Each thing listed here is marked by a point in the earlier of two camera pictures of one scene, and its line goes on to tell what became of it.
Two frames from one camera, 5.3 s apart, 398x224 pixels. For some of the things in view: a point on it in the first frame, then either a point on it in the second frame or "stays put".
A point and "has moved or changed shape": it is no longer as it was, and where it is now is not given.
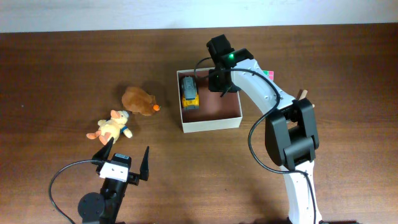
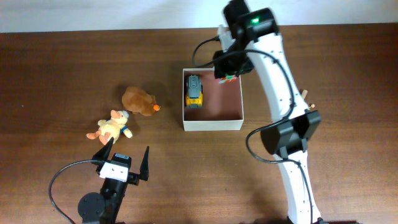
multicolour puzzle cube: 270,73 has moved or changed shape
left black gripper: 134,177 stays put
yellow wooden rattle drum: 302,94 stays put
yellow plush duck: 111,127 stays put
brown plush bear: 138,101 stays put
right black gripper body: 214,81 → 234,63
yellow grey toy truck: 190,98 has moved or changed shape
